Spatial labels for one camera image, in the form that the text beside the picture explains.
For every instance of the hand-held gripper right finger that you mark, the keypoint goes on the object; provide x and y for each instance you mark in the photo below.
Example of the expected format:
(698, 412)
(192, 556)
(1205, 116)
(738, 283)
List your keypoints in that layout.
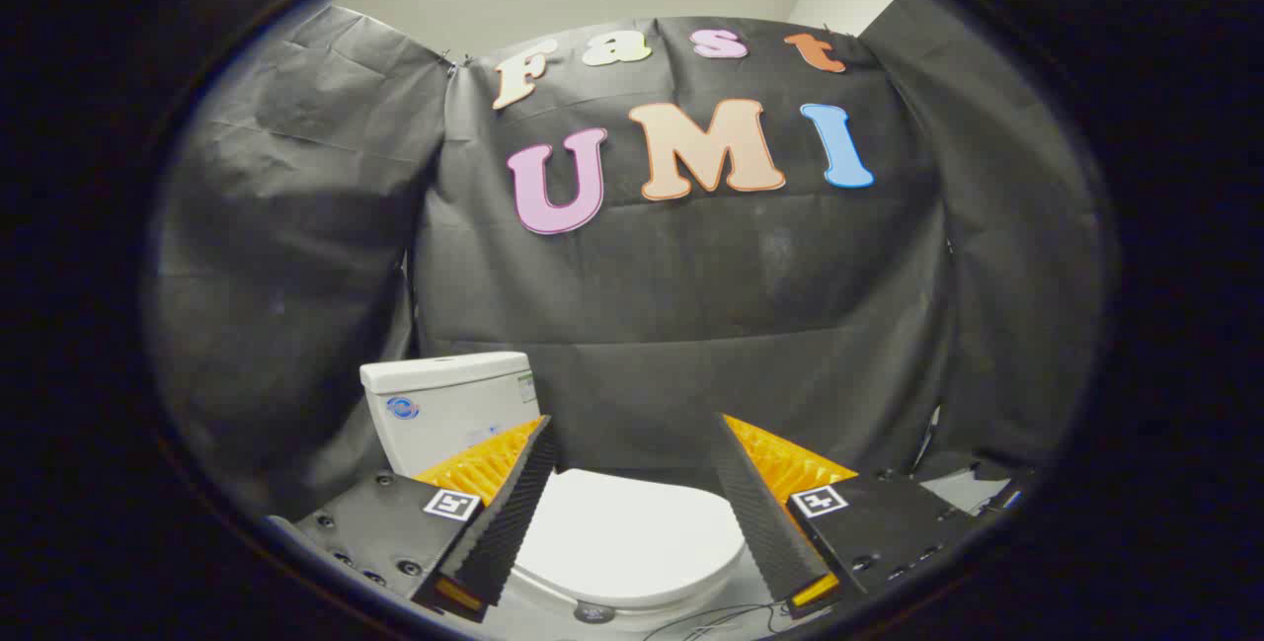
(755, 513)

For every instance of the white toilet tank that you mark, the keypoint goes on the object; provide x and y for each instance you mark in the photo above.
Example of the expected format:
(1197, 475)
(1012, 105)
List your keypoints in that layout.
(444, 404)

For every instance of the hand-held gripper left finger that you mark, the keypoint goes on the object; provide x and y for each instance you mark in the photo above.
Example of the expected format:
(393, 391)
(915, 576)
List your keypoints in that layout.
(513, 513)

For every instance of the black backdrop cloth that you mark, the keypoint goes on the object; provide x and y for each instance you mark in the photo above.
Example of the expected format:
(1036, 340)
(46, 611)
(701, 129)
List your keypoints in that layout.
(691, 305)

